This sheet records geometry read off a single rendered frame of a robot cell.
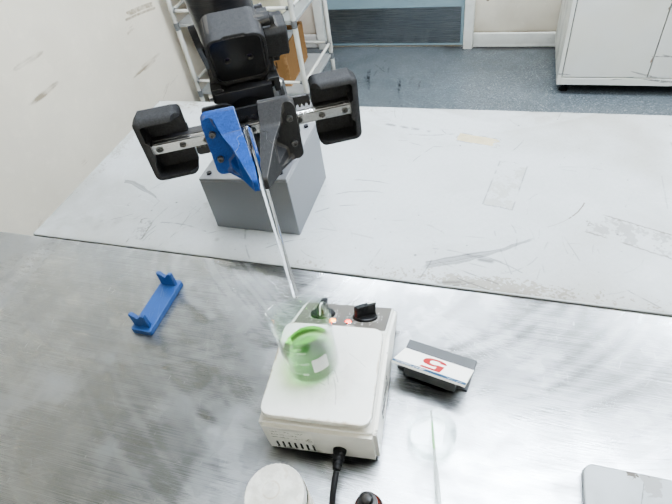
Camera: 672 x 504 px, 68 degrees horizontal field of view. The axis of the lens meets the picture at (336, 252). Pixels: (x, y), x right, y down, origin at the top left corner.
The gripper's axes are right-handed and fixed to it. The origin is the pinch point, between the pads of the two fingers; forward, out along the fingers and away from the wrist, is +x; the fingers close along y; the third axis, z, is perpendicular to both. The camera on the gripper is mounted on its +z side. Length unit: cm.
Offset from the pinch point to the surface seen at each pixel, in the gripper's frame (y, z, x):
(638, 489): 29.2, -33.4, 21.3
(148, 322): -22.6, -33.2, -14.6
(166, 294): -20.6, -34.1, -20.2
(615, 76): 171, -115, -174
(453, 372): 15.9, -32.2, 4.8
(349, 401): 2.9, -25.9, 8.5
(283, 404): -3.9, -25.9, 7.1
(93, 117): -73, -77, -170
